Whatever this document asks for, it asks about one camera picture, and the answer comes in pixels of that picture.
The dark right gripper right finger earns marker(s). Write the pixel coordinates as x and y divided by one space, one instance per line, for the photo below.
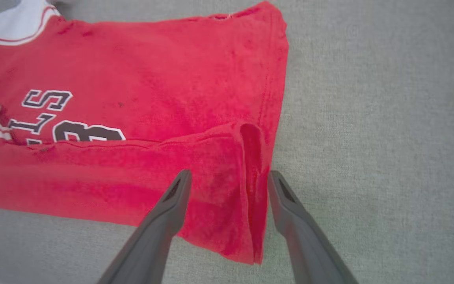
306 240

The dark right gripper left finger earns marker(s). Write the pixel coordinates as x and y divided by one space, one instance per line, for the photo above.
156 236

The red jersey with white trim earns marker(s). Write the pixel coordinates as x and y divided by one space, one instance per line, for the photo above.
152 79

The grey fabric sofa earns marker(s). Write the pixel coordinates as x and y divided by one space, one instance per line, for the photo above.
388 138

